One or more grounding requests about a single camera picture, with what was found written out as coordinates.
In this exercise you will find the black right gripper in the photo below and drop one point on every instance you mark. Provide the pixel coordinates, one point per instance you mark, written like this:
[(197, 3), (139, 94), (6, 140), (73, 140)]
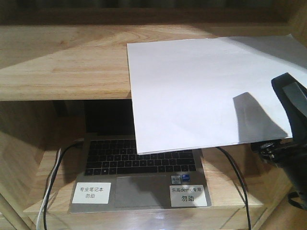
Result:
[(291, 156)]

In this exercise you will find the white paper sheets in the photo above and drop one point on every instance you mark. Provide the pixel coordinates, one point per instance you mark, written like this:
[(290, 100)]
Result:
[(201, 93)]

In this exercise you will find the white label sticker right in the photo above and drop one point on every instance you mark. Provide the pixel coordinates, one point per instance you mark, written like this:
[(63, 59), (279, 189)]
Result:
[(188, 196)]

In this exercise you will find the white label sticker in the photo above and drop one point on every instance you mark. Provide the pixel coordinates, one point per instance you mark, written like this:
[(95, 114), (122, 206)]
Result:
[(91, 193), (188, 196)]

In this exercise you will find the grey laptop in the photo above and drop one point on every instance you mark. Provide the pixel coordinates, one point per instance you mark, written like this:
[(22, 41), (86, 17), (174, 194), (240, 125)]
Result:
[(137, 181)]

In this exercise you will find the white label sticker left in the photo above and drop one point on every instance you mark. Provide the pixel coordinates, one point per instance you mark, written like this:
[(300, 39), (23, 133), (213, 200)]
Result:
[(91, 193)]

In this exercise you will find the wooden shelf unit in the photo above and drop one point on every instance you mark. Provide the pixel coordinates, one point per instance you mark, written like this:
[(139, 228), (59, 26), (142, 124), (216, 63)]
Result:
[(71, 54)]

